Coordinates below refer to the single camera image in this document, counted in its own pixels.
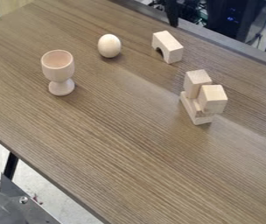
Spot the wooden cube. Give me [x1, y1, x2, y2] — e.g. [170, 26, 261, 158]
[196, 84, 229, 115]
[182, 68, 214, 100]

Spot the wooden arch block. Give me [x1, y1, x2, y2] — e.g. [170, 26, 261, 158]
[150, 30, 185, 65]

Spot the flat wooden block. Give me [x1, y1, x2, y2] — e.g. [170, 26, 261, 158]
[178, 90, 216, 126]

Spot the wooden egg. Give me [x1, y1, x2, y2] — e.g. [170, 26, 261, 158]
[96, 33, 123, 59]

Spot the wooden egg cup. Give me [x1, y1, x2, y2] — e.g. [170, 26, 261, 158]
[39, 49, 77, 97]

